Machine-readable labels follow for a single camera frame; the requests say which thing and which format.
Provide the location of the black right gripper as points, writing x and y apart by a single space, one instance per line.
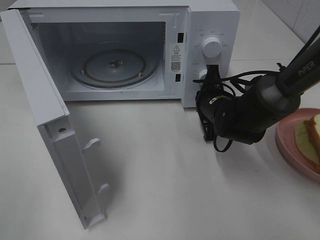
206 100

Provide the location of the pink round plate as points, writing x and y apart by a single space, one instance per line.
286 143

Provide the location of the sandwich with lettuce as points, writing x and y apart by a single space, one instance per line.
307 140

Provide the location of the white microwave door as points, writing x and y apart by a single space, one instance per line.
52 116

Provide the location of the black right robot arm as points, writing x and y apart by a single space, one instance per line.
242 107

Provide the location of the lower white timer knob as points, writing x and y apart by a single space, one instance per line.
202 75

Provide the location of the warning label with QR code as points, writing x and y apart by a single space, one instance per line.
175 58

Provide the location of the upper white power knob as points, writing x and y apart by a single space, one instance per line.
211 46

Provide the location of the white microwave oven body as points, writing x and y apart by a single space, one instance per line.
66 24

